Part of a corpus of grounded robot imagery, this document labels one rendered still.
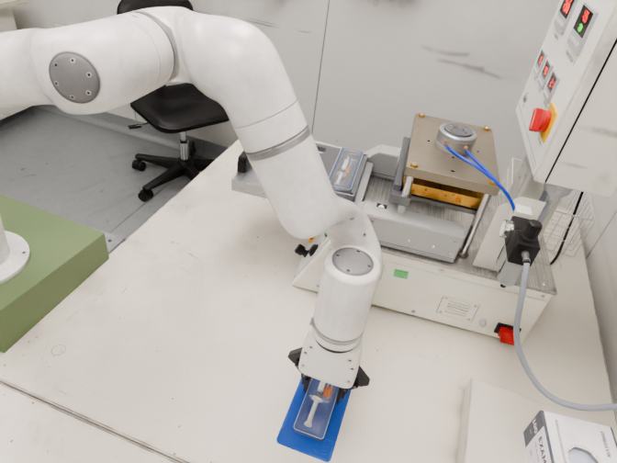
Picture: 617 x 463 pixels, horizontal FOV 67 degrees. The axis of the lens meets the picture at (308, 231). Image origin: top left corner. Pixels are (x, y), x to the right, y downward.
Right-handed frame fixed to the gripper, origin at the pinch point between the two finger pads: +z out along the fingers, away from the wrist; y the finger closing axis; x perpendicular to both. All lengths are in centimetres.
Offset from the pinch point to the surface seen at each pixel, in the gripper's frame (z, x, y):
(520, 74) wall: -11, 183, 38
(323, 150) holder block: -20, 50, -18
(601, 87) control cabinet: -54, 29, 28
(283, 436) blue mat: 3.4, -10.1, -4.0
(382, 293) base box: -2.0, 26.7, 5.5
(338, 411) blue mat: 3.4, -1.6, 3.8
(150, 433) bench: 3.4, -18.0, -25.5
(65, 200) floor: 78, 108, -166
